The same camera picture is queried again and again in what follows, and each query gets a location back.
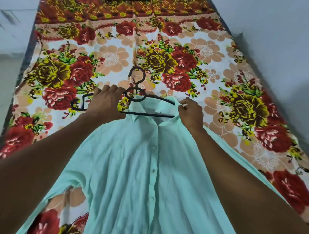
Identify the black hanger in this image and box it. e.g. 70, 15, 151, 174
70, 65, 176, 119

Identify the person's left hand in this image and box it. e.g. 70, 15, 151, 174
86, 84, 127, 125

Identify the person's right hand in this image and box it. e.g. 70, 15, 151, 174
178, 97, 204, 133

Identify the mint green shirt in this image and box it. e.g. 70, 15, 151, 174
17, 95, 290, 234

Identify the dark mattress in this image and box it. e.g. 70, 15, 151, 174
0, 4, 40, 143

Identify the person's left forearm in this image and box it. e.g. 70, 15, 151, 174
0, 113, 104, 234

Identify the person's right forearm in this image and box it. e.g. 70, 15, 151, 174
191, 128, 309, 234

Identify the floral bedsheet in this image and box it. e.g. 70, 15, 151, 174
0, 0, 309, 234

